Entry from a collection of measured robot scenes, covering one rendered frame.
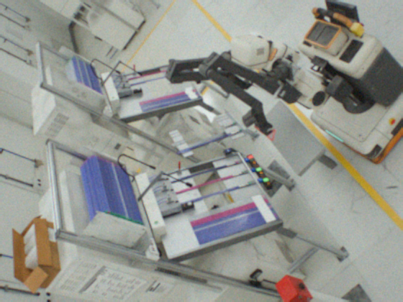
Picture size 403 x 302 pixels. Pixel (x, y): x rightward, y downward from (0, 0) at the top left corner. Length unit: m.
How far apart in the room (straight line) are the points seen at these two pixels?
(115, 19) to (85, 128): 3.68
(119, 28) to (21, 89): 2.22
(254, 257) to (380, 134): 1.16
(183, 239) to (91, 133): 1.39
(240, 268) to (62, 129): 1.73
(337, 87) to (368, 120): 0.47
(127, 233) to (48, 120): 1.39
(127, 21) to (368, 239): 5.12
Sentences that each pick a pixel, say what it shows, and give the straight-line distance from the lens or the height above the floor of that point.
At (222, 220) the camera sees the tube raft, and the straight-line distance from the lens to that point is 2.65.
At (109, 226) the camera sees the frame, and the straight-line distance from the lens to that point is 2.35.
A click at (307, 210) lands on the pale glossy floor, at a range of 3.47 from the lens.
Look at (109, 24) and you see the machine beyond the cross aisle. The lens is 7.04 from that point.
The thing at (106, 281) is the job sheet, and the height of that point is 1.46.
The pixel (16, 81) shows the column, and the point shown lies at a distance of 5.46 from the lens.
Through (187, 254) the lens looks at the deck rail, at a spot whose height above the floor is 1.13.
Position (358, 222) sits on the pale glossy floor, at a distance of 3.24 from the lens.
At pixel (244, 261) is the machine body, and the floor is 0.62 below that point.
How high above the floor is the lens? 2.78
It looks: 37 degrees down
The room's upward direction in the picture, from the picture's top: 63 degrees counter-clockwise
